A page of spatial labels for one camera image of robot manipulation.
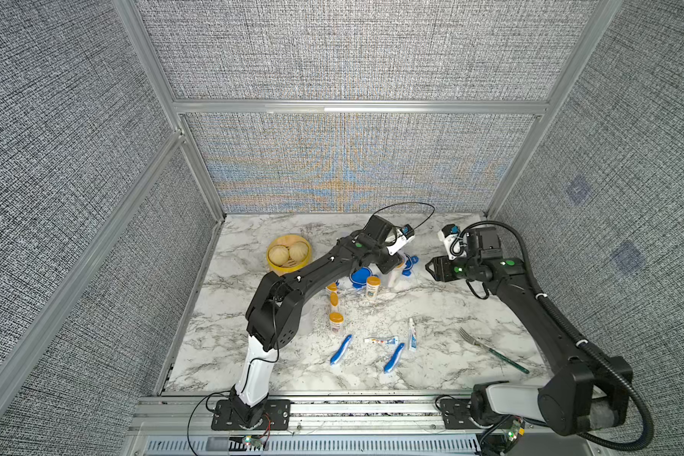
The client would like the right cream bun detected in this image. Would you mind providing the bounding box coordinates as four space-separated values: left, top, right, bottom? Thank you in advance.
288 241 309 263

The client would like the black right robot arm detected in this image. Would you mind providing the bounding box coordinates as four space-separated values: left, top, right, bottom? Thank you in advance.
426 222 655 451

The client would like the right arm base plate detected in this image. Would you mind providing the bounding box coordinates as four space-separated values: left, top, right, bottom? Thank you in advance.
433 394 503 431

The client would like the green handled fork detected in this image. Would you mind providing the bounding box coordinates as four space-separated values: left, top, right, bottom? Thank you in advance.
458 328 530 374

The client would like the blue lid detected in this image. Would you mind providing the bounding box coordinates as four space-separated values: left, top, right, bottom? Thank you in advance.
402 256 419 277
349 267 381 289

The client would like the toothpaste tube vertical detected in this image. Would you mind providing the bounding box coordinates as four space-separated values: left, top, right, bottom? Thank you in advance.
408 317 417 352

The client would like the cream bun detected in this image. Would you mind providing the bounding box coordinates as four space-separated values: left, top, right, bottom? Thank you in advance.
268 245 290 267
288 241 309 263

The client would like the blue toothbrush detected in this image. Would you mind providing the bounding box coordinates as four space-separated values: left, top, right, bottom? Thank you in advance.
383 343 406 374
330 334 353 366

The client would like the orange cap bottle upright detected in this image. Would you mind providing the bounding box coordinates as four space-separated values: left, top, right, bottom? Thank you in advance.
365 275 381 300

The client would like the clear cup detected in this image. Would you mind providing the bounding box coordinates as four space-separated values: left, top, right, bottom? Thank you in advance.
382 261 406 289
298 299 314 337

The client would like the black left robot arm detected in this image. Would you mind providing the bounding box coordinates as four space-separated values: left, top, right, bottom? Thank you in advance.
229 215 415 428

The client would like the orange cap bottle front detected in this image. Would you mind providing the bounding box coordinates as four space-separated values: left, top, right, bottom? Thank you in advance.
329 312 345 334

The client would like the yellow steamer basket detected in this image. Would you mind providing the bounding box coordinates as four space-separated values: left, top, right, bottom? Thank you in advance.
266 234 313 276

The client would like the orange cap bottle lying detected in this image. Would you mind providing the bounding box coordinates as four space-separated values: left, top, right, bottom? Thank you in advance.
326 283 339 313

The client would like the left cream bun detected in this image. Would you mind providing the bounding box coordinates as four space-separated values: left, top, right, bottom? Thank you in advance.
268 245 290 267

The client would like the aluminium front rail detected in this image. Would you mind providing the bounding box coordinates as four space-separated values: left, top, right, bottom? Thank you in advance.
128 391 447 435

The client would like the toothpaste tube horizontal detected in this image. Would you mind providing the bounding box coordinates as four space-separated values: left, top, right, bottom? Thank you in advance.
364 336 399 346

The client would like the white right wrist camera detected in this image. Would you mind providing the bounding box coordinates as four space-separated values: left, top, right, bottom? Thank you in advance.
438 223 466 260

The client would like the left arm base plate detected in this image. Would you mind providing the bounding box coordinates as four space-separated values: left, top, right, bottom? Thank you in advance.
210 399 292 431

